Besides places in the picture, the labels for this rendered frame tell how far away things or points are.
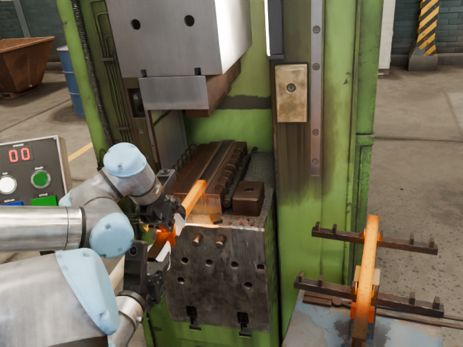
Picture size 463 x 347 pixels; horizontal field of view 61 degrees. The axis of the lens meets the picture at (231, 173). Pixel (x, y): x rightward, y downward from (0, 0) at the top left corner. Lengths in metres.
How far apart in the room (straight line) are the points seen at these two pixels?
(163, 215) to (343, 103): 0.62
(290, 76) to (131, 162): 0.56
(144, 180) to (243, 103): 0.84
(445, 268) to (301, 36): 1.79
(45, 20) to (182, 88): 8.51
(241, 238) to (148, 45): 0.62
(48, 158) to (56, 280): 0.86
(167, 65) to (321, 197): 0.65
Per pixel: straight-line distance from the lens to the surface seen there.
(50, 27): 9.52
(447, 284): 2.50
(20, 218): 0.70
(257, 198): 1.22
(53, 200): 1.34
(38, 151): 1.37
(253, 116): 1.62
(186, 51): 1.10
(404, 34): 7.01
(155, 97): 1.17
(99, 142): 1.50
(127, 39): 1.16
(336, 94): 1.21
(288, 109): 1.20
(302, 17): 1.16
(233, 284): 1.36
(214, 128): 1.67
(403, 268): 2.53
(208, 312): 1.49
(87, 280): 0.52
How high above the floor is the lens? 1.61
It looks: 27 degrees down
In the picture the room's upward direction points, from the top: 6 degrees counter-clockwise
